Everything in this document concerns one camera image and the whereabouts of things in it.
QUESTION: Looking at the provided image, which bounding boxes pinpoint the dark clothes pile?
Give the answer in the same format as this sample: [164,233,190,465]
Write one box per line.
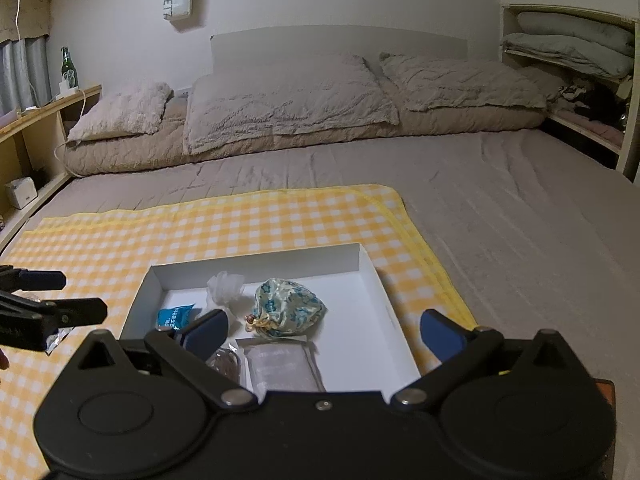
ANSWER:
[557,82,627,124]

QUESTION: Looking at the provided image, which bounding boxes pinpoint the white charger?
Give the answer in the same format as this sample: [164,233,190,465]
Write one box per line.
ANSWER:
[54,77,81,101]

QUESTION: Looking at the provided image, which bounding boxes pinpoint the beige doodle valance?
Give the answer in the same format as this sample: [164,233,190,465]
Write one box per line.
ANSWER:
[0,0,54,44]

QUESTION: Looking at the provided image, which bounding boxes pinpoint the folded grey bedding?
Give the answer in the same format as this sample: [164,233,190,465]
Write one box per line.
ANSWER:
[503,11,636,79]

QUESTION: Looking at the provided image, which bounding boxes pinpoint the white headboard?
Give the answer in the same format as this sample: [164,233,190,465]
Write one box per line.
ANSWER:
[210,24,469,79]

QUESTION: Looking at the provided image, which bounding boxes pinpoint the green glass bottle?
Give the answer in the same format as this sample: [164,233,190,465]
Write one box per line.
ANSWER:
[60,46,76,87]

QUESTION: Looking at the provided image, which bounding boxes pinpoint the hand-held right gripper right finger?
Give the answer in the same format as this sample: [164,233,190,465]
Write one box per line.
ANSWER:
[390,308,585,409]

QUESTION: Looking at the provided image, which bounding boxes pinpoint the folded beige duvet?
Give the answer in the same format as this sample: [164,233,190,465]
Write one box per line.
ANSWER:
[62,95,549,177]

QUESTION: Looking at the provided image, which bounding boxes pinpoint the orange flat object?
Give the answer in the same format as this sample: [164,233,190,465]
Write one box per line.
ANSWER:
[597,379,617,412]

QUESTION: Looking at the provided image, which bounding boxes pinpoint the grey bed mattress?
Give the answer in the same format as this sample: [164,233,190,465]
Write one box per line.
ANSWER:
[22,127,640,480]

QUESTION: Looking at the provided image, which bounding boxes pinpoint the yellow checked blanket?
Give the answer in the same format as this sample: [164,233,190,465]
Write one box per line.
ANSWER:
[0,185,479,443]

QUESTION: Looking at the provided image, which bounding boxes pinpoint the white tissue box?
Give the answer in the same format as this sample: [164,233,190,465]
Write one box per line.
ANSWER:
[4,177,39,210]

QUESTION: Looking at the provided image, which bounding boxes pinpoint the fluffy beige pillow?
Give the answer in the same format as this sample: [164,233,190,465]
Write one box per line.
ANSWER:
[66,81,174,142]

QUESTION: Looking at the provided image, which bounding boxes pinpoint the floral drawstring pouch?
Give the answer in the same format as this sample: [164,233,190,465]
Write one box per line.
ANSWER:
[244,278,327,345]

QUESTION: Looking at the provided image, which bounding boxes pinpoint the white charger cable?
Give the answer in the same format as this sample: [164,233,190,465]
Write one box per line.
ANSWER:
[54,91,88,156]

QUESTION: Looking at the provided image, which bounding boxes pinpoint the wooden bedside shelf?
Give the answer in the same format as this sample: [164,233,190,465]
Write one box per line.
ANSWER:
[0,84,104,257]

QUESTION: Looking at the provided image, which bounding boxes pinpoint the plastic bag of brown cord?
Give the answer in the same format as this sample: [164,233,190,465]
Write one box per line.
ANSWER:
[206,346,242,382]

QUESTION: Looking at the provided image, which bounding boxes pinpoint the small blue packet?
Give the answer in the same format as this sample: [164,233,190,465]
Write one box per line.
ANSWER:
[156,303,197,332]

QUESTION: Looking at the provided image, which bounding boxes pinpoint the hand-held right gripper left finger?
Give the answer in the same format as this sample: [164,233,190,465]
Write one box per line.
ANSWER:
[67,308,259,414]

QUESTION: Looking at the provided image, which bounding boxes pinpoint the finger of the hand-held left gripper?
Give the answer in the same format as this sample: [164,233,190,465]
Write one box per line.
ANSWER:
[0,265,67,291]
[0,292,108,330]

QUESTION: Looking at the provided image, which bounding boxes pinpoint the white plastic bag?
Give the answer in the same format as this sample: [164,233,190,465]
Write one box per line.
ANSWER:
[206,270,245,321]

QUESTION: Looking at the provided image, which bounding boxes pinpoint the translucent plastic packet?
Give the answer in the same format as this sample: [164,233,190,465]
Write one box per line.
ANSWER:
[235,336,327,393]

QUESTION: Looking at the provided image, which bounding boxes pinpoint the white cardboard box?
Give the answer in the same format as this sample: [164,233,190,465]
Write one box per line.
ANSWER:
[120,242,422,394]

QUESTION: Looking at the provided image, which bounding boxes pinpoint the grey curtain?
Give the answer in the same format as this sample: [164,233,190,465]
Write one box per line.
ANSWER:
[0,34,49,117]

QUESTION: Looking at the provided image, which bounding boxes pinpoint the white storage shelf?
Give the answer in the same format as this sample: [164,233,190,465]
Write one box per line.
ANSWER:
[501,3,640,184]

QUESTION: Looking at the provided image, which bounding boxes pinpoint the large crinkled beige pillow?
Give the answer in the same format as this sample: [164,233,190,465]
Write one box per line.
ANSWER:
[182,52,401,156]

